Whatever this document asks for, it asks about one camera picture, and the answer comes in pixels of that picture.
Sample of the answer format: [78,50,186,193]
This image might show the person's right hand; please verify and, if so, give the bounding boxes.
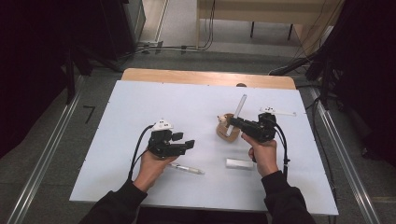
[241,133,279,178]

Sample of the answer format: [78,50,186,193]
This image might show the left hand-held gripper black cable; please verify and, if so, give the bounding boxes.
[128,124,156,181]

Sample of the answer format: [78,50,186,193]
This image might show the person's left hand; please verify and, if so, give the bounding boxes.
[133,151,179,193]

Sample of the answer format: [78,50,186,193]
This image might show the clear pen with barcode label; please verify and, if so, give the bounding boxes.
[167,161,205,175]

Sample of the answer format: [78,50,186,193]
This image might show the hand-held gripper black cable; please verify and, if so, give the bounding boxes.
[271,119,291,181]
[128,124,156,181]

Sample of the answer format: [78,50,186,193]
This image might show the right hand-held gripper black cable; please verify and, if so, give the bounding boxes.
[271,119,291,181]

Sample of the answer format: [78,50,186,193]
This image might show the white eraser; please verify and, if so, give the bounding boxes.
[225,158,255,171]

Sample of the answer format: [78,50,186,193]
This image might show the grey cabinet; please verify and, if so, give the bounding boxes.
[123,0,147,45]

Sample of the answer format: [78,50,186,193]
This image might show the white pen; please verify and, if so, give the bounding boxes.
[226,93,248,137]

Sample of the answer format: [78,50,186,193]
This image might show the tan pen holder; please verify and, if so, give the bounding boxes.
[216,112,242,144]

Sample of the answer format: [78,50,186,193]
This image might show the light wooden desk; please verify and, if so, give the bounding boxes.
[195,0,345,57]

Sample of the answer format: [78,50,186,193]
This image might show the black cables by desk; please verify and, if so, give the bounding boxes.
[122,0,217,59]

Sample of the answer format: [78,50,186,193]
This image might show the metal floor rail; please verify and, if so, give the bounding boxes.
[6,74,86,224]
[307,87,383,224]

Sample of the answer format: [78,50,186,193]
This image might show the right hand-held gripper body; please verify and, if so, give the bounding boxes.
[246,106,297,144]

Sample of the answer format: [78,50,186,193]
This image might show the black curtain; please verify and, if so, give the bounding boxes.
[306,0,396,167]
[0,0,138,158]

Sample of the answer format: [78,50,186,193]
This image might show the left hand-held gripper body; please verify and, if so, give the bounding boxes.
[148,119,188,160]

